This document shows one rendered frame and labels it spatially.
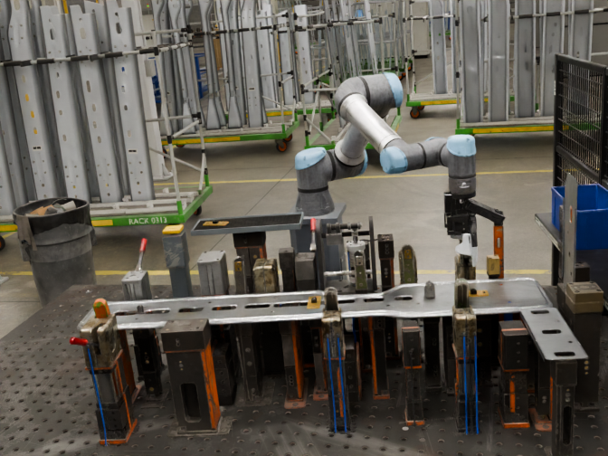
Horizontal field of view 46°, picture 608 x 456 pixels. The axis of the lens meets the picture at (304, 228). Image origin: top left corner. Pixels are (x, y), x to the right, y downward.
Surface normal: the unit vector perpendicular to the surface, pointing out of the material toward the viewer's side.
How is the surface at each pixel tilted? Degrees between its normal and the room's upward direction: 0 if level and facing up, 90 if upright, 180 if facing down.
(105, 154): 87
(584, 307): 89
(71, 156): 86
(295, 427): 0
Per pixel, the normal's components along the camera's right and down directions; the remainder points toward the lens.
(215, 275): -0.07, 0.30
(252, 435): -0.09, -0.95
